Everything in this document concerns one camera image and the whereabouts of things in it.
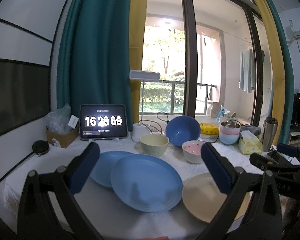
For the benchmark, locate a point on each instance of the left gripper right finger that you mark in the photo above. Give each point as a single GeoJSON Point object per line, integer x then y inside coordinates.
{"type": "Point", "coordinates": [262, 219]}

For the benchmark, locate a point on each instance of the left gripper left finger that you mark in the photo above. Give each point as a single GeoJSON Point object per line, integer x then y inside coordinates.
{"type": "Point", "coordinates": [36, 216]}

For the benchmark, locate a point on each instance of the beige plate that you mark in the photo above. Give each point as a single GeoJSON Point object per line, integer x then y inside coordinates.
{"type": "Point", "coordinates": [202, 197]}

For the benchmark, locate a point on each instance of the light blue plate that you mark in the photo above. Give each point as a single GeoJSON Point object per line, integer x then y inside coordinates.
{"type": "Point", "coordinates": [103, 167]}
{"type": "Point", "coordinates": [146, 183]}

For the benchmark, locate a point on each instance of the pink strawberry bowl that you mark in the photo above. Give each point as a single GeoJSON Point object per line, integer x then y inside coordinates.
{"type": "Point", "coordinates": [192, 151]}

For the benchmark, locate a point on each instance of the light blue front plate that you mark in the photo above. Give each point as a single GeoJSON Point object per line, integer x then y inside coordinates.
{"type": "Point", "coordinates": [146, 183]}

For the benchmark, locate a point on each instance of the dark blue large bowl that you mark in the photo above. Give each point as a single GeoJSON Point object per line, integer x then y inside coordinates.
{"type": "Point", "coordinates": [182, 129]}

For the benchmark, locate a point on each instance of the cream green bowl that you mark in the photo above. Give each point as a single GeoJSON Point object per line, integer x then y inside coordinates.
{"type": "Point", "coordinates": [154, 144]}

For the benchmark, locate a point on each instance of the teal right curtain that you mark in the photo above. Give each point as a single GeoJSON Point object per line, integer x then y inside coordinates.
{"type": "Point", "coordinates": [289, 77]}

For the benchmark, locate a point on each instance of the steel thermos bottle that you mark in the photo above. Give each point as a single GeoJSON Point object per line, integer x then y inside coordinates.
{"type": "Point", "coordinates": [268, 133]}

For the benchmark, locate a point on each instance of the yellow tissue pack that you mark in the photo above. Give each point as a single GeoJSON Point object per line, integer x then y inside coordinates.
{"type": "Point", "coordinates": [249, 143]}

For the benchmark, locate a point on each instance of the grey folded cloth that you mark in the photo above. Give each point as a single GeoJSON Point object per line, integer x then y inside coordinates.
{"type": "Point", "coordinates": [253, 129]}

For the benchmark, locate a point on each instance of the light blue steel bowl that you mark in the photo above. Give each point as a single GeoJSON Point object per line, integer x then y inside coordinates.
{"type": "Point", "coordinates": [228, 139]}

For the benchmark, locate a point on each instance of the pink steel bowl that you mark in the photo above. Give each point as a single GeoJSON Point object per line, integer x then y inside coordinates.
{"type": "Point", "coordinates": [230, 128]}

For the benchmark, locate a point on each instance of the black round pouch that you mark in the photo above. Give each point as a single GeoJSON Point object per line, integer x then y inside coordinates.
{"type": "Point", "coordinates": [40, 147]}

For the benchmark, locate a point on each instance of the yellow right curtain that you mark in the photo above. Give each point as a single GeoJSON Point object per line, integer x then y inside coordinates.
{"type": "Point", "coordinates": [277, 65]}

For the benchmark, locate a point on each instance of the white storage basket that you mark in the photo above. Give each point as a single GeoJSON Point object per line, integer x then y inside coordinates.
{"type": "Point", "coordinates": [230, 118]}

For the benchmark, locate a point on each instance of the cardboard box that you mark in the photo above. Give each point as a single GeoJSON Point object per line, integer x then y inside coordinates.
{"type": "Point", "coordinates": [62, 140]}

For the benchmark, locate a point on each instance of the yellow wet wipes pack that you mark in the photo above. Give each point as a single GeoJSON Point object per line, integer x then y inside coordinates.
{"type": "Point", "coordinates": [209, 129]}

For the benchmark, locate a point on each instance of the hanging light shirt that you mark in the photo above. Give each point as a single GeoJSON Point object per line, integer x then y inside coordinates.
{"type": "Point", "coordinates": [247, 79]}

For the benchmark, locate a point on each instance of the clear plastic bag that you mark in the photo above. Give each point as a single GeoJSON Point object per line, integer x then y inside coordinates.
{"type": "Point", "coordinates": [57, 121]}

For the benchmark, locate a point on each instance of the small white box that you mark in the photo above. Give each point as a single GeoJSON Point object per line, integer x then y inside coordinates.
{"type": "Point", "coordinates": [73, 121]}

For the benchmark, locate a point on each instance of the tablet showing clock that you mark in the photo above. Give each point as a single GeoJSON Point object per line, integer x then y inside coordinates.
{"type": "Point", "coordinates": [102, 121]}

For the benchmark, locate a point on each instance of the white air conditioner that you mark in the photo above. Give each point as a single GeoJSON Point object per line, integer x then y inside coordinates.
{"type": "Point", "coordinates": [293, 30]}

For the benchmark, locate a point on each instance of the white desk lamp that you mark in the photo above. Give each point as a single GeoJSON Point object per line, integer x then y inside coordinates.
{"type": "Point", "coordinates": [143, 104]}

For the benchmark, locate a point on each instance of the dark window frame post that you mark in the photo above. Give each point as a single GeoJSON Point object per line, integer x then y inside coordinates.
{"type": "Point", "coordinates": [191, 58]}

